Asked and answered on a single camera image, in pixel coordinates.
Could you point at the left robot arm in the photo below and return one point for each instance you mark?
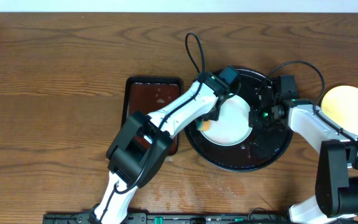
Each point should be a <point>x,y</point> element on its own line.
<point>142,144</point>

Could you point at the round black tray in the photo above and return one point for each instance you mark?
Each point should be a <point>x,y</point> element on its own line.
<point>261,148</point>

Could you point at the yellow plate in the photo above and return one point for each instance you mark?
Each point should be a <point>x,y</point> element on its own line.
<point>340,104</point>

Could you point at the rectangular brown black-rimmed tray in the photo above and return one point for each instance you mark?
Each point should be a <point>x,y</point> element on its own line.
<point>148,94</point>

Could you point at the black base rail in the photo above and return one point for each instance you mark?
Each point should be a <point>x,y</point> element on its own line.
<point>143,218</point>

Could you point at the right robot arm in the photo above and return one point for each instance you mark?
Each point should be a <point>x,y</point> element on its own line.
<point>336,188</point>

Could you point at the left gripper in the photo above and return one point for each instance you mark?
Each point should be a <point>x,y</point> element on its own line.
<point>215,117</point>

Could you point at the green scrub sponge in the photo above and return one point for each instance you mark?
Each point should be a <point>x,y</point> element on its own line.
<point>203,125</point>

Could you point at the light green plate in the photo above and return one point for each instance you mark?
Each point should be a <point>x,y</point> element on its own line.
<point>232,127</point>

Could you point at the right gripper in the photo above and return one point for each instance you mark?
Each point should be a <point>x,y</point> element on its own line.
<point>254,120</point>

